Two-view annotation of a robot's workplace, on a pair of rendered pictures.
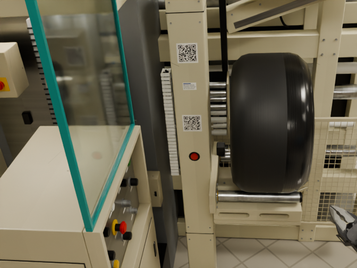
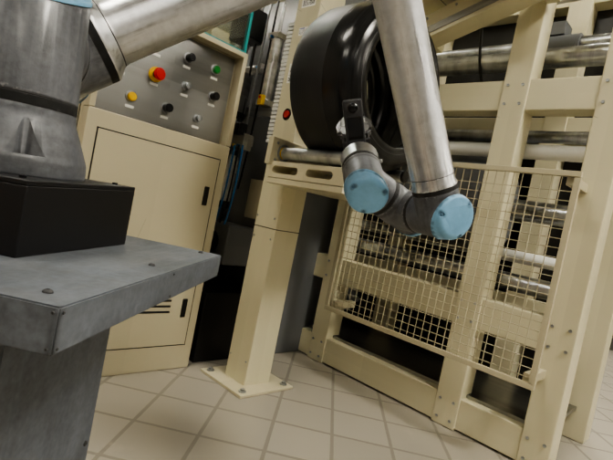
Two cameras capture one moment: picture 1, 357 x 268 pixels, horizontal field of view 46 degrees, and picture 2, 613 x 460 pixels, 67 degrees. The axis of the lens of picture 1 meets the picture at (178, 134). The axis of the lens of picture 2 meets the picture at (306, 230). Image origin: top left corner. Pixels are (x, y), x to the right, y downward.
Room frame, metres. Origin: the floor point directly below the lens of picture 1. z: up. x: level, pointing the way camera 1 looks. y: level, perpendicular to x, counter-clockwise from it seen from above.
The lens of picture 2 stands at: (0.05, -1.19, 0.71)
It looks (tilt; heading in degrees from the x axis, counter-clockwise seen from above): 2 degrees down; 34
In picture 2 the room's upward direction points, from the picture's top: 11 degrees clockwise
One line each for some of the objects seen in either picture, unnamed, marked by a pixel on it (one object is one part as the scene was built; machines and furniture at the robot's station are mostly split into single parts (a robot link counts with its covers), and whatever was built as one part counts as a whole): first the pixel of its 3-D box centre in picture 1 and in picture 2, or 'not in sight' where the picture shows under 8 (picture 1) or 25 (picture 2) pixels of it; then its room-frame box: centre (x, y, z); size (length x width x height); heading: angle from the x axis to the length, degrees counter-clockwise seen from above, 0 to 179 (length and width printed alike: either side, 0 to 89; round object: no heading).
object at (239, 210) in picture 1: (256, 208); (312, 174); (1.33, -0.30, 0.83); 0.36 x 0.09 x 0.06; 80
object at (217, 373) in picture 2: not in sight; (246, 377); (1.49, -0.07, 0.01); 0.27 x 0.27 x 0.02; 80
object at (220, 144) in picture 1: (221, 148); not in sight; (1.60, -0.19, 0.97); 0.05 x 0.04 x 0.05; 170
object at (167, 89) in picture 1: (172, 125); (285, 84); (1.48, 0.02, 1.19); 0.05 x 0.04 x 0.48; 170
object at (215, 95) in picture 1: (209, 105); not in sight; (1.88, -0.17, 1.05); 0.20 x 0.15 x 0.30; 80
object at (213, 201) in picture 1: (215, 174); (307, 162); (1.50, -0.15, 0.90); 0.40 x 0.03 x 0.10; 170
